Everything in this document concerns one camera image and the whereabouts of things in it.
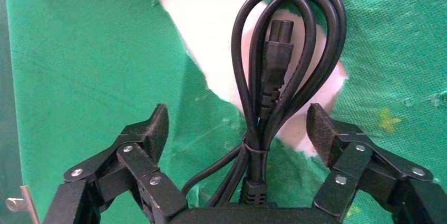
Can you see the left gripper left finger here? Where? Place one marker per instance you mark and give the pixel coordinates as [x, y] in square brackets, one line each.
[139, 156]

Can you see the silver cloth clip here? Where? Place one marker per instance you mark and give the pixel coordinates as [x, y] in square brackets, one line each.
[15, 204]

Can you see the green tablecloth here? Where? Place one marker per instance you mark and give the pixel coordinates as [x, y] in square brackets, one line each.
[87, 58]

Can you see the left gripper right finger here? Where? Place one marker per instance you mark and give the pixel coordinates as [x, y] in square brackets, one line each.
[352, 159]

